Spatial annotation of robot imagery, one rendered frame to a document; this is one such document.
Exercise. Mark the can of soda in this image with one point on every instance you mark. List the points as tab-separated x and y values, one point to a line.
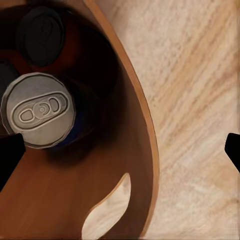
52	39
50	110
12	66

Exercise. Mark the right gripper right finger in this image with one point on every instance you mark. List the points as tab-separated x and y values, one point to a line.
232	148

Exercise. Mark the trash can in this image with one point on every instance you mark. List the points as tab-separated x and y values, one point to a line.
50	193

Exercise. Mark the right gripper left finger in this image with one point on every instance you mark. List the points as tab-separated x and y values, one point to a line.
12	149

